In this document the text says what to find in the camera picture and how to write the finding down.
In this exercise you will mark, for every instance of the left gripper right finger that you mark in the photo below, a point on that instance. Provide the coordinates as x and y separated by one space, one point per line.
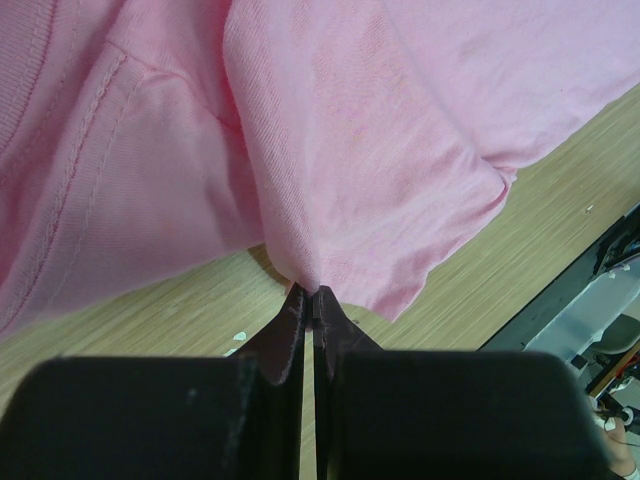
411 414

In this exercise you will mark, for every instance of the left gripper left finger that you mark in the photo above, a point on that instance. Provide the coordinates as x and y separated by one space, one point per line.
233 417

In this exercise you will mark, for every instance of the pink t shirt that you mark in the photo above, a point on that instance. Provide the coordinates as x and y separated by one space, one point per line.
361 142

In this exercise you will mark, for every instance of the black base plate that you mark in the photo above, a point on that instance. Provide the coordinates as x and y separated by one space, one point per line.
616 245

